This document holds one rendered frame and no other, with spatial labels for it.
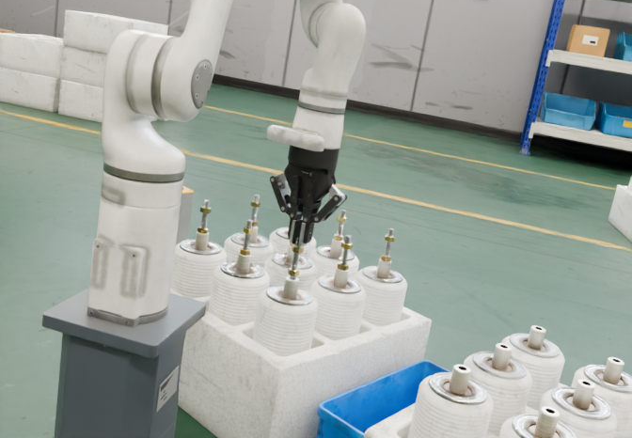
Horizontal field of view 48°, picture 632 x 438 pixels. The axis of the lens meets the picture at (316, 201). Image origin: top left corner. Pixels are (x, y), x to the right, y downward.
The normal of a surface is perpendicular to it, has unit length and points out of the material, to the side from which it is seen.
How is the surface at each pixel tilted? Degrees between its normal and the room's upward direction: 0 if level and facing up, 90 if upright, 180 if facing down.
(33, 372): 0
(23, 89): 90
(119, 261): 90
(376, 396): 88
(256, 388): 90
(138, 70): 80
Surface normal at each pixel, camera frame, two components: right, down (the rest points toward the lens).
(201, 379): -0.69, 0.07
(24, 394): 0.16, -0.96
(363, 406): 0.73, 0.25
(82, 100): -0.20, 0.21
